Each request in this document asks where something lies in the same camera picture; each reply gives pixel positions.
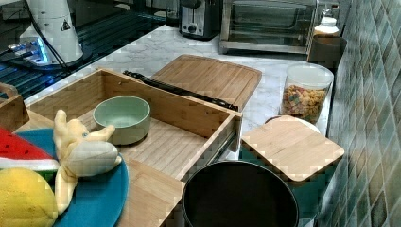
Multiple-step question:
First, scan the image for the teal canister with bamboo lid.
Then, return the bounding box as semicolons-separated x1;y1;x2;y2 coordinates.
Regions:
241;115;344;219

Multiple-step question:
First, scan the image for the blue round plate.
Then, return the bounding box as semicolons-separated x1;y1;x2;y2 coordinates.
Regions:
15;128;131;227

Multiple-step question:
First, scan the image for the plush yellow lemon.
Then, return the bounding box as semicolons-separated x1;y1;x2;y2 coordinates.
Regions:
0;168;58;227

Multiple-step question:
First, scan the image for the light green ceramic bowl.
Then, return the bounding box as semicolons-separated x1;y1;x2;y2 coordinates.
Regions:
93;96;150;145

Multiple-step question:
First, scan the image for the black round pot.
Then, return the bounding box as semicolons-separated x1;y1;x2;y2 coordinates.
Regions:
182;161;299;227

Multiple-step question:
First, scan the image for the bamboo drawer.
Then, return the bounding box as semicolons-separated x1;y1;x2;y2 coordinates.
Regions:
26;69;241;182

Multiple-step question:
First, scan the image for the brown holder box on wall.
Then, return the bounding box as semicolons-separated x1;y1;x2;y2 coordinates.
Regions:
307;35;347;70

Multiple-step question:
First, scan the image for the clear jar of colourful cereal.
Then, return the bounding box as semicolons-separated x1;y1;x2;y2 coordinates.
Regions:
280;62;334;124

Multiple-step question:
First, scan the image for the stainless toaster oven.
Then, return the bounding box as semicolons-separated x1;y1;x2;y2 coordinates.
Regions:
219;0;318;54

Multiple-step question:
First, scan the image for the plush watermelon slice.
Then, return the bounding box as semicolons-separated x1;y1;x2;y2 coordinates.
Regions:
0;129;60;172

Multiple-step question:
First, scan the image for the large bamboo cutting board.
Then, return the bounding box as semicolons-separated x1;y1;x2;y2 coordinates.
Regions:
152;54;262;112

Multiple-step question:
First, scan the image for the white lidded glass bottle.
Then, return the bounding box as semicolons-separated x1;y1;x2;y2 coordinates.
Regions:
314;9;340;36

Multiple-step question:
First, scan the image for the small wooden box with handle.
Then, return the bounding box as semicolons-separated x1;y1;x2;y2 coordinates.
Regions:
0;83;29;131

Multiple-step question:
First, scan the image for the silver toaster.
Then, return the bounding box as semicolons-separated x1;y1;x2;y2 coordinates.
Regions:
180;0;222;40

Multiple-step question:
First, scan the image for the plush peeled banana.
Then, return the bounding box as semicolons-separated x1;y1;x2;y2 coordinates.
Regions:
53;110;122;214

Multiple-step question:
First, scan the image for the black drawer handle bar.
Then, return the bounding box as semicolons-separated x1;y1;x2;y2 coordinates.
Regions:
123;70;239;111

